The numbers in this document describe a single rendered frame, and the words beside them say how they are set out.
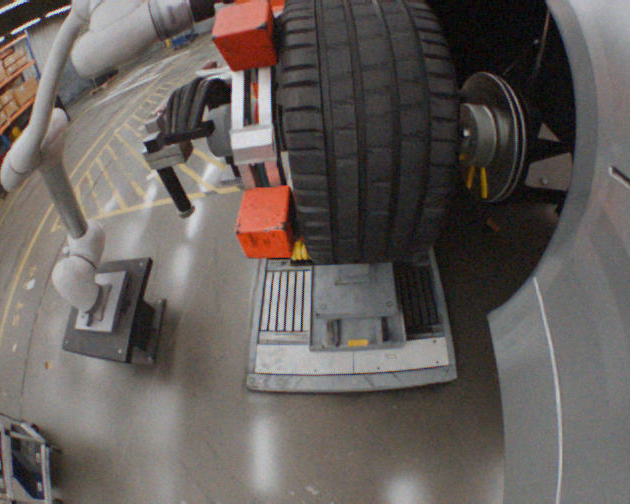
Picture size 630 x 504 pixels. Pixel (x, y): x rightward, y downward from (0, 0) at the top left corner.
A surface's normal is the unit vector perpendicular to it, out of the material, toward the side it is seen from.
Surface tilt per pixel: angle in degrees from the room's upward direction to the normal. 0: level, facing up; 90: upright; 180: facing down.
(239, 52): 125
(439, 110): 60
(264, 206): 0
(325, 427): 0
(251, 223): 0
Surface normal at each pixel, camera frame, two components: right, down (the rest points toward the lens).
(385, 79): -0.07, 0.30
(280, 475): -0.09, -0.58
